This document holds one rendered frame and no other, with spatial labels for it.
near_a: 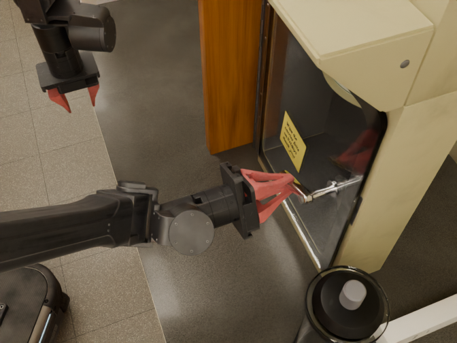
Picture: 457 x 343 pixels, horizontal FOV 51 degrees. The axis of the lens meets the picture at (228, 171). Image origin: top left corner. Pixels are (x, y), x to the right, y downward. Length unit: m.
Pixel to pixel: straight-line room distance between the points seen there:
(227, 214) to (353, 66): 0.32
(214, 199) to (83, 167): 1.67
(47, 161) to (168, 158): 1.38
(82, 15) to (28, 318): 1.16
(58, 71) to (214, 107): 0.29
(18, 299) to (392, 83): 1.50
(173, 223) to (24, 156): 1.90
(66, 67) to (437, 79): 0.59
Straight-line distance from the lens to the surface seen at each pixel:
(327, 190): 0.69
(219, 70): 0.89
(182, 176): 1.02
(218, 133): 1.01
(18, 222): 0.47
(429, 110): 0.56
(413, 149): 0.61
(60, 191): 2.26
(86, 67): 0.90
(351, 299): 0.62
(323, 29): 0.43
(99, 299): 1.96
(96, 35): 0.80
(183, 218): 0.59
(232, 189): 0.67
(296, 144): 0.78
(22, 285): 1.80
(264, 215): 0.69
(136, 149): 1.08
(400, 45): 0.45
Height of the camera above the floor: 1.76
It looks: 54 degrees down
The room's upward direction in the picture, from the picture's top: straight up
